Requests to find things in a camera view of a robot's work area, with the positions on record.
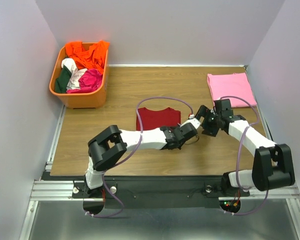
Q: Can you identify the dark red t shirt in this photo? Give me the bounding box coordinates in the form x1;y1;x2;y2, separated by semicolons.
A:
138;107;181;131

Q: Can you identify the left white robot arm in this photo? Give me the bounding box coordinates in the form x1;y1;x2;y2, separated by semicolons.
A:
84;123;198;197

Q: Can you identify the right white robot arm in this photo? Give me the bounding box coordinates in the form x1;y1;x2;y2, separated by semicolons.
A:
189;105;295;195

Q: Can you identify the folded pink t shirt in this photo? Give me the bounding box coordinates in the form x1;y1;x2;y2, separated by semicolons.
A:
206;73;257;107

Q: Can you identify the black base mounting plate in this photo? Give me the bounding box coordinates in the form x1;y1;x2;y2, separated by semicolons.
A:
72;175;250;209

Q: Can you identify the orange plastic laundry basket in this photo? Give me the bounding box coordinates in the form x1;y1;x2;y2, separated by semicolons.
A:
48;46;109;109

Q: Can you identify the magenta t shirt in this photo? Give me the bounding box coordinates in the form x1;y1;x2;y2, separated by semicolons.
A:
66;68;103;94

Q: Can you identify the orange t shirt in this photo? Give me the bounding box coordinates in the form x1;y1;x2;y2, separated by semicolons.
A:
65;40;110;74

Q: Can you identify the white t shirt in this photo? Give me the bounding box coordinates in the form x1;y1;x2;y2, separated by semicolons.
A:
61;57;88;90

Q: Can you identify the dark green t shirt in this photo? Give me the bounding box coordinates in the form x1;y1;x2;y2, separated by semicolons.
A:
54;66;72;94

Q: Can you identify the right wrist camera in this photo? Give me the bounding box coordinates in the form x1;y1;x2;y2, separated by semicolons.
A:
214;98;234;118

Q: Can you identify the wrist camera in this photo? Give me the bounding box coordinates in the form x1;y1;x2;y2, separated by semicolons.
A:
214;98;234;118
179;114;201;141

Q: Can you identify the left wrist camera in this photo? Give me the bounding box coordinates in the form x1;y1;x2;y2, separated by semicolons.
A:
179;114;201;141

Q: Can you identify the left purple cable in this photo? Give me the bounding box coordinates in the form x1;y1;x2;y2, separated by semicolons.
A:
83;96;195;219

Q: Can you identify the aluminium frame rail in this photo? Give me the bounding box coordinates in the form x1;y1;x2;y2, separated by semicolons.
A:
21;67;300;240

